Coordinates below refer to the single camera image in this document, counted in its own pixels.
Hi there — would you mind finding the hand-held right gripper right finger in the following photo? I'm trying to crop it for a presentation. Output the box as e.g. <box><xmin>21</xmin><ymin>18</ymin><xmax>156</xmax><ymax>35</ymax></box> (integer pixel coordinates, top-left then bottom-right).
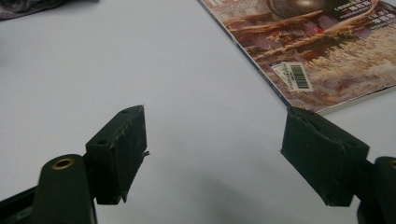
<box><xmin>280</xmin><ymin>106</ymin><xmax>371</xmax><ymax>207</ymax></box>

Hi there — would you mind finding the glossy illustrated magazine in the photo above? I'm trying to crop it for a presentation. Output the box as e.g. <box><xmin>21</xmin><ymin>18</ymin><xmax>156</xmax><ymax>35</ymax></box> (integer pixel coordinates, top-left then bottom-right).
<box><xmin>197</xmin><ymin>0</ymin><xmax>396</xmax><ymax>116</ymax></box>

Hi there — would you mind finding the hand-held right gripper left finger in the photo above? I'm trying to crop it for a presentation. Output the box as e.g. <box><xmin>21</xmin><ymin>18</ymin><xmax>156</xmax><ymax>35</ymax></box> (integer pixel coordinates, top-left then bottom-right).
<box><xmin>85</xmin><ymin>105</ymin><xmax>149</xmax><ymax>205</ymax></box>

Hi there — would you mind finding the pale purple striped towel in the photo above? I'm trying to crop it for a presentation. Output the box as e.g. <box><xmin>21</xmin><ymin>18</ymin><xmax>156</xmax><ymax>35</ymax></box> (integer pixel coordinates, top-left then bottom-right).
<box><xmin>0</xmin><ymin>0</ymin><xmax>99</xmax><ymax>21</ymax></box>

